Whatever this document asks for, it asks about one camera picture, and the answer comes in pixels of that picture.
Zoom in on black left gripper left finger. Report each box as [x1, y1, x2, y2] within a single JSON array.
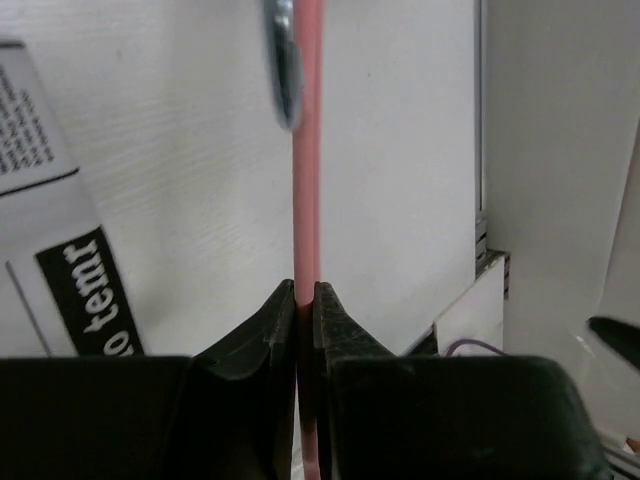
[[191, 279, 295, 479]]

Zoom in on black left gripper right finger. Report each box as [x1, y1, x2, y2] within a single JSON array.
[[312, 282, 400, 479]]

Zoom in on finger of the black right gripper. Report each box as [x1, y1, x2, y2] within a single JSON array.
[[587, 316, 640, 371]]

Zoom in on newspaper print trousers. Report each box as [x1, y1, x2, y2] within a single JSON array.
[[1, 40, 145, 357]]

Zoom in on pink clothes hanger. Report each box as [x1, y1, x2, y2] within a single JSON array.
[[293, 1, 324, 479]]

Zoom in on white clothes rack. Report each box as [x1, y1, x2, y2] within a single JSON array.
[[261, 0, 304, 131]]

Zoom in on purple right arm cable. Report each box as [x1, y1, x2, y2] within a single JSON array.
[[443, 338, 505, 358]]

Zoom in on aluminium rail right side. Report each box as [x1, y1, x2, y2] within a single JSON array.
[[473, 0, 488, 277]]

